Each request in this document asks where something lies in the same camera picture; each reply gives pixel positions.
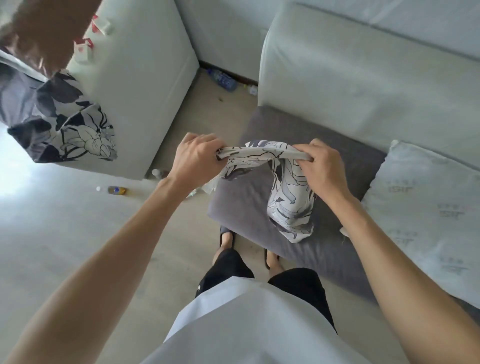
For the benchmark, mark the small white yellow container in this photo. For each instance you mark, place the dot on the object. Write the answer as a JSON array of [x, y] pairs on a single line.
[[251, 89]]

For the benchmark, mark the white printed pillow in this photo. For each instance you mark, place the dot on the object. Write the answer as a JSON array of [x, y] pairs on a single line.
[[431, 210]]

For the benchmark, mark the person's right black slipper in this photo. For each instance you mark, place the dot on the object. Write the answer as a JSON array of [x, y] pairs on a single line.
[[267, 259]]

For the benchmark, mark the person's black slipper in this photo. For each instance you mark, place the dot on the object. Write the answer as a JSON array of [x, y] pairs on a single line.
[[267, 259], [227, 235]]

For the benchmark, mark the white sofa ottoman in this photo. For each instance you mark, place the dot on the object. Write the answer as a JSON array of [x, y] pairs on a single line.
[[146, 86]]

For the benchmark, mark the clear plastic bottle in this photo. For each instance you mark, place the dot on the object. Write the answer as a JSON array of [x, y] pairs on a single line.
[[158, 173]]

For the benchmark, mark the red white small box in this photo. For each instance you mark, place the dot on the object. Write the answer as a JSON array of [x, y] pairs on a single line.
[[99, 24], [84, 51]]

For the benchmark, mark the white sofa back cushion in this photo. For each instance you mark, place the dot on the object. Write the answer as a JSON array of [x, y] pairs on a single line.
[[356, 82]]

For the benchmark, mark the person's right forearm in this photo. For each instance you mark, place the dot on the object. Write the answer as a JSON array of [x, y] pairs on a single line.
[[397, 285]]

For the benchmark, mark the yellow drink bottle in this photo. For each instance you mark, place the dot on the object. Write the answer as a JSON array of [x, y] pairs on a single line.
[[117, 190]]

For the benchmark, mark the person's left black slipper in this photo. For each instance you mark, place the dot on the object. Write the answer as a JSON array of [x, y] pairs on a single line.
[[227, 235]]

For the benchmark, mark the white sofa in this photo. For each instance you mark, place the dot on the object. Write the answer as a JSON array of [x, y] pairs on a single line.
[[228, 33]]

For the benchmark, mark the person's black shorts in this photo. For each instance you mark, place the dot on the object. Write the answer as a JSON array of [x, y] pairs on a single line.
[[303, 288]]

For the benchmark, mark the dark floral cloth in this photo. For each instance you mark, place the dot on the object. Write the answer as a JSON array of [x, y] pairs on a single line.
[[56, 120]]

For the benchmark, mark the person's right hand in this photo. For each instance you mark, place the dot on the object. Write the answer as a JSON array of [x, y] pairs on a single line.
[[326, 172]]

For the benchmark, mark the person's white shirt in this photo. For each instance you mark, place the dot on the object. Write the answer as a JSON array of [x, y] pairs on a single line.
[[247, 330]]

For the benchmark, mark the person's left fingers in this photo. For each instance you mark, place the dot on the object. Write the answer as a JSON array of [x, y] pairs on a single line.
[[214, 144]]

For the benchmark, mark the person's left forearm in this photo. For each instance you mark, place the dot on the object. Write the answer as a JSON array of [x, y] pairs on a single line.
[[93, 277]]

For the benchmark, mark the grey seat cushion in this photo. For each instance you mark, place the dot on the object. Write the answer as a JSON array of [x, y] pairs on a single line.
[[247, 191]]

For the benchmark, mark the white grey floral pillowcase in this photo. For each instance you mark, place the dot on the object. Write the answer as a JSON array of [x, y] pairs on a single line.
[[288, 198]]

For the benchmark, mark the blue plastic bottle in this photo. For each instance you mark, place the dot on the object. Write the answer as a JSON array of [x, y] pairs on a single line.
[[223, 79]]

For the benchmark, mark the person's right fingers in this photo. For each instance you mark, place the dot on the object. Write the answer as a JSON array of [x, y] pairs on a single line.
[[304, 152]]

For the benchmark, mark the person's left hand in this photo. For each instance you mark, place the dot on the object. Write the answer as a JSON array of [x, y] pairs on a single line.
[[193, 163]]

